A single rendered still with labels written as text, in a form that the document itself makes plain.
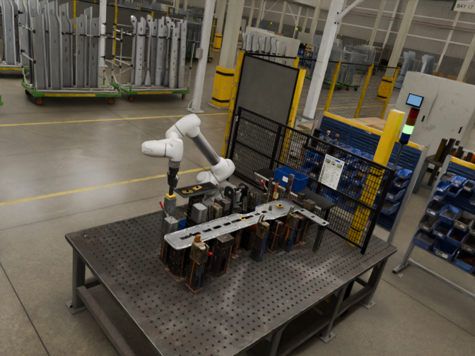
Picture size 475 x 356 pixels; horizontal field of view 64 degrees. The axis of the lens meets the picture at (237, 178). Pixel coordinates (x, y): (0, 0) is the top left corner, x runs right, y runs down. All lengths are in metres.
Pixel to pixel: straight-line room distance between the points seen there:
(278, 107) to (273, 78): 0.41
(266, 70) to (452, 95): 4.92
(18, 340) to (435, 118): 8.53
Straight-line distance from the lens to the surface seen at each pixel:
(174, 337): 2.47
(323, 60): 7.46
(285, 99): 5.39
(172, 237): 2.73
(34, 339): 3.48
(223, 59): 10.81
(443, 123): 9.48
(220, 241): 2.72
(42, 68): 9.28
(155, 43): 11.03
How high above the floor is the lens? 2.50
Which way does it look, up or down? 23 degrees down
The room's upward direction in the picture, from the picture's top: 11 degrees clockwise
